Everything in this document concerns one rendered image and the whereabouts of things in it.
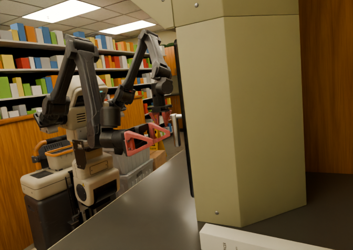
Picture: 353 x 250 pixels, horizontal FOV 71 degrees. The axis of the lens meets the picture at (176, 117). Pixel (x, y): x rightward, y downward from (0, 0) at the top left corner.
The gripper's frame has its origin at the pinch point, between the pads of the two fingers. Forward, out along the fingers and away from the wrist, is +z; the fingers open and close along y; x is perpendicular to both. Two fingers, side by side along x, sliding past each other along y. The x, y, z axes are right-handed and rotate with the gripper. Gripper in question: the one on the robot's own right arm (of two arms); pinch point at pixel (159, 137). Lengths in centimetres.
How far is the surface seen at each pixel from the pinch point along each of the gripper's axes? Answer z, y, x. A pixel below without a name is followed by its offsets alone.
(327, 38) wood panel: 44, 31, -21
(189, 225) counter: 9.4, -7.5, 20.5
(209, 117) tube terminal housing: 16.8, -5.4, -5.5
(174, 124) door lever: 5.6, -0.9, -3.6
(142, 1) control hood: 3.8, -5.5, -33.9
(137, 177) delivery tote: -139, 169, 88
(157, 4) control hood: 7.8, -5.5, -32.3
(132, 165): -141, 165, 72
